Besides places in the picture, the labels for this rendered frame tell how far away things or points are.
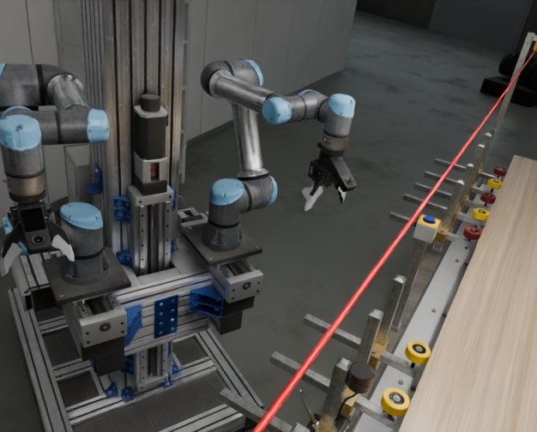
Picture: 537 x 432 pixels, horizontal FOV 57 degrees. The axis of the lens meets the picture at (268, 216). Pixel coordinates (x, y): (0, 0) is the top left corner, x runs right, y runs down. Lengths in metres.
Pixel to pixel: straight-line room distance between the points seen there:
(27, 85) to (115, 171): 0.38
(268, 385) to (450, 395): 1.27
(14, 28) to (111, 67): 2.02
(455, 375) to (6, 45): 3.03
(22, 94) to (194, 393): 1.48
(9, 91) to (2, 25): 1.99
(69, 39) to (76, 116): 2.51
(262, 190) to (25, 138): 0.95
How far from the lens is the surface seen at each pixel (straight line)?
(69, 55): 3.70
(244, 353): 2.86
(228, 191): 1.70
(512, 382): 1.84
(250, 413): 1.52
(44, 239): 1.11
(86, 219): 1.53
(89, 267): 1.61
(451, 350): 1.84
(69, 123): 1.18
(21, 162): 1.09
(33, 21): 3.64
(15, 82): 1.53
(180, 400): 2.36
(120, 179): 1.71
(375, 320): 1.48
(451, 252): 2.97
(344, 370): 1.28
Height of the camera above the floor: 2.05
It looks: 30 degrees down
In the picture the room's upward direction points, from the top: 8 degrees clockwise
